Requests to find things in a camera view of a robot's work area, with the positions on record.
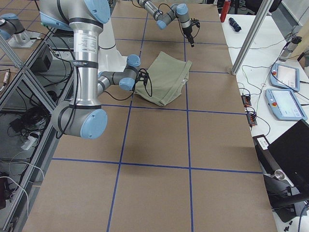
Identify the upper teach pendant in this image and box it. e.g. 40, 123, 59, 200
270, 63, 300, 92

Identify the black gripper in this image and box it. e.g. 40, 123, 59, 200
135, 68, 149, 87
181, 18, 200, 47

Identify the clear water bottle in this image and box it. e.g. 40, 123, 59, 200
279, 36, 302, 62

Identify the aluminium frame post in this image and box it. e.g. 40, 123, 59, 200
230, 0, 274, 75

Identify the white power strip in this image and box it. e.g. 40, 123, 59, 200
21, 135, 38, 150

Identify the sage green long-sleeve shirt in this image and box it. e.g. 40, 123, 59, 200
135, 51, 192, 106

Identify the teach pendant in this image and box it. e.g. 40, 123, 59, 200
265, 88, 308, 121
270, 63, 300, 92

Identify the folded dark blue umbrella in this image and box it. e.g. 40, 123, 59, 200
228, 17, 241, 32

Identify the red cylinder tube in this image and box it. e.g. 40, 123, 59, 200
220, 0, 231, 23

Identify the orange black electronics board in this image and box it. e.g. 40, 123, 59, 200
241, 94, 257, 128

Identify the lower teach pendant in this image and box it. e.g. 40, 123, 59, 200
265, 88, 308, 121

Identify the black box under rack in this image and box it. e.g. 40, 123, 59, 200
30, 47, 53, 72

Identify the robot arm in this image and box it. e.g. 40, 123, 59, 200
40, 0, 140, 139
131, 0, 200, 47

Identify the black monitor with stand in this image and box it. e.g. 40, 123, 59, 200
253, 119, 309, 222

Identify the aluminium frame rack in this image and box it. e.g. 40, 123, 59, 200
0, 29, 73, 232

